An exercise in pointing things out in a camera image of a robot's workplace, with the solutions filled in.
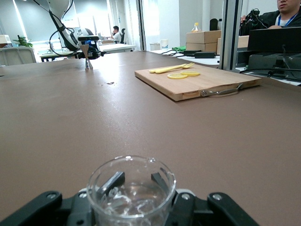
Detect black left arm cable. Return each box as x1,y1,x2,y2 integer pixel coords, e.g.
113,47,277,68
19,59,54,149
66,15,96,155
32,0,79,57

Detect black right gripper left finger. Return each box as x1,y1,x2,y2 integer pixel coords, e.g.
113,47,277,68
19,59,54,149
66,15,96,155
0,171,126,226

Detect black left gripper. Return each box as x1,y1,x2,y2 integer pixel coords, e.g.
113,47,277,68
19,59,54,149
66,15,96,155
75,41,106,60

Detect aluminium frame post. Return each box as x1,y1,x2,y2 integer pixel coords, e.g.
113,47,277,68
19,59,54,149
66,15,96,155
218,0,243,71

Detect dark grey equipment case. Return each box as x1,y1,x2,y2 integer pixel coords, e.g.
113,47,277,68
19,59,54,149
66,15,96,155
244,52,301,81

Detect black flat equipment box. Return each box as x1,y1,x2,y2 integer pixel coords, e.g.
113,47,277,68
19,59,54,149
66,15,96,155
247,26,301,53

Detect black power adapter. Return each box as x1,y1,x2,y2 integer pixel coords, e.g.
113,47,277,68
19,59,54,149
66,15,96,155
194,51,217,59

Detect wooden cutting board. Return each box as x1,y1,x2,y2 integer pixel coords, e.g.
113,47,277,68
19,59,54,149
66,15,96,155
134,63,262,102

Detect clear glass measuring cup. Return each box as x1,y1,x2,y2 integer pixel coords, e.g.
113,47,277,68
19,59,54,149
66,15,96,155
86,155,177,226

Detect yellow plastic fork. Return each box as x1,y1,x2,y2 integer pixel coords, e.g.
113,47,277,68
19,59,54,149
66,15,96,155
154,62,196,74

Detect grey mesh chair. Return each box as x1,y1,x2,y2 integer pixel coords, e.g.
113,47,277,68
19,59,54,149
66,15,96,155
0,46,37,67

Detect person black jacket blue lanyard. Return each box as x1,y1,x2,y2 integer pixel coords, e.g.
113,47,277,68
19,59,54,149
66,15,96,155
239,0,301,30

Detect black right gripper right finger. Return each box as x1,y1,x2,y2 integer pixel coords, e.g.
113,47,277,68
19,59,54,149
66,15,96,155
150,172,259,226

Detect green potted plant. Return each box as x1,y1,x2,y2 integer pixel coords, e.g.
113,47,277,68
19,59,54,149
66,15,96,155
13,35,34,48

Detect yellow lemon slice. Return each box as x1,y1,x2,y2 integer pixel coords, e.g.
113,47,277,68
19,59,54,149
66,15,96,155
167,73,189,80
180,70,201,77

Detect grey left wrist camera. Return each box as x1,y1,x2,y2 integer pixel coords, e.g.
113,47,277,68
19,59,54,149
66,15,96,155
77,35,100,42

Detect seated person white shirt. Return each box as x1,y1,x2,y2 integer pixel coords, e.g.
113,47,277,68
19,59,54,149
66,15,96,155
110,25,122,44

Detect brown cardboard box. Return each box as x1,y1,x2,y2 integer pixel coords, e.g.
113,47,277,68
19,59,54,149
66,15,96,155
185,42,218,53
216,35,250,55
185,30,222,44

